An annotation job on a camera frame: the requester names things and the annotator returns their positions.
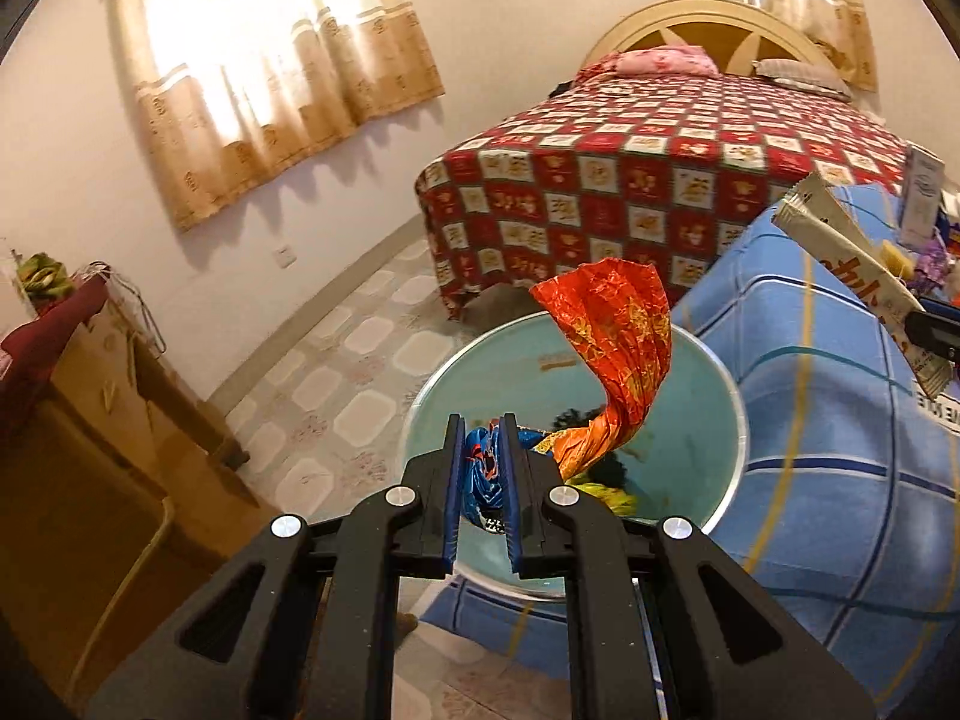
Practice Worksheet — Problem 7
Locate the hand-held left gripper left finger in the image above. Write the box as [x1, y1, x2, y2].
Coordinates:
[86, 412, 467, 720]

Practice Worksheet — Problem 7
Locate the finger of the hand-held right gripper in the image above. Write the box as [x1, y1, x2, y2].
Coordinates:
[904, 297, 960, 365]

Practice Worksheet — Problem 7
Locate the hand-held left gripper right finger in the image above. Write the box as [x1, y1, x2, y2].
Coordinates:
[499, 412, 878, 720]

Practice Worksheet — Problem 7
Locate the blue foil wrapper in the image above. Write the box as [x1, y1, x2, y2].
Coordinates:
[459, 424, 526, 535]

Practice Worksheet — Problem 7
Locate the yellow plastic bag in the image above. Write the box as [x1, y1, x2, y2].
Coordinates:
[566, 476, 640, 517]

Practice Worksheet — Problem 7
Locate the white wrapper with red print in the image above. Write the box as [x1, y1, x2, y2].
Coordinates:
[772, 172, 950, 400]

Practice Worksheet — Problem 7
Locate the light blue waste bin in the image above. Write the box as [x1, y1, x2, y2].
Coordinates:
[400, 311, 751, 601]

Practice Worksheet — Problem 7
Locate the red and orange foil wrapper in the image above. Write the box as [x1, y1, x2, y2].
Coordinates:
[529, 259, 673, 482]

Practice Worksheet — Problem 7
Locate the white milk carton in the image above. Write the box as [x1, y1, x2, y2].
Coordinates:
[896, 142, 946, 252]

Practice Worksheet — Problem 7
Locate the blue plaid tablecloth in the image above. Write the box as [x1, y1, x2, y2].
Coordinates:
[420, 184, 960, 720]

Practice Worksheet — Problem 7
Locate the striped pillow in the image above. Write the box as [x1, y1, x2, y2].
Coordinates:
[754, 58, 853, 99]

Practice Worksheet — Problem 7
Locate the bed with red checkered bedspread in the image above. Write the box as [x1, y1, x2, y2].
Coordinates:
[416, 71, 923, 320]

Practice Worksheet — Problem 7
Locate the narrow beige patterned curtain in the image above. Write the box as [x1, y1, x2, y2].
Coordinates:
[641, 0, 878, 92]

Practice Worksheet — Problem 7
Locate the brown cardboard box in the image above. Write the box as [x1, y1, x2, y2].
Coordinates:
[0, 292, 260, 691]

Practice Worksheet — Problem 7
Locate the cream wooden headboard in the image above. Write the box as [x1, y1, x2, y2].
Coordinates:
[585, 0, 826, 80]

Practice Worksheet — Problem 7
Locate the pink pillow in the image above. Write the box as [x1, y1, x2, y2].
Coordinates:
[592, 45, 721, 78]

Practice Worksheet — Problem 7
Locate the dark red cloth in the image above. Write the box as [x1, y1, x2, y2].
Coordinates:
[0, 281, 110, 377]

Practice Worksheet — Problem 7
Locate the wide beige patterned curtain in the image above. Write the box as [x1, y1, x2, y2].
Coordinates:
[112, 0, 447, 233]

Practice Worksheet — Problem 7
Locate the green and yellow bundle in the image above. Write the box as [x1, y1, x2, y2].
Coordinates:
[19, 253, 74, 302]

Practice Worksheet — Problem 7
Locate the thin white wire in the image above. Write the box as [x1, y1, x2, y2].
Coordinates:
[88, 261, 167, 355]

